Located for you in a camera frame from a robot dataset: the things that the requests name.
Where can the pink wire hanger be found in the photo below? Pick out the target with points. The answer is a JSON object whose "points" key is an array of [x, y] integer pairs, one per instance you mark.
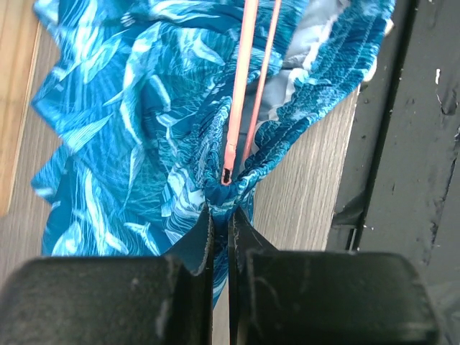
{"points": [[240, 85]]}

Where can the wooden clothes rack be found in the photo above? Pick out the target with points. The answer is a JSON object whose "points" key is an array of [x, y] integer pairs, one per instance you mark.
{"points": [[19, 33]]}

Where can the blue patterned shorts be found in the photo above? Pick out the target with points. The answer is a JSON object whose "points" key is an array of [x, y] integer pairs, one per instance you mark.
{"points": [[141, 98]]}

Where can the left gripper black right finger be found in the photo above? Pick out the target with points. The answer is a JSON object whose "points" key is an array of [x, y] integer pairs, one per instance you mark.
{"points": [[303, 297]]}

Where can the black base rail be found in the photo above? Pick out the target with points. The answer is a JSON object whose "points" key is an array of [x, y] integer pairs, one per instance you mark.
{"points": [[399, 190]]}

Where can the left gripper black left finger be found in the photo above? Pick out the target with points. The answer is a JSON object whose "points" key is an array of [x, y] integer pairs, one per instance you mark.
{"points": [[115, 300]]}

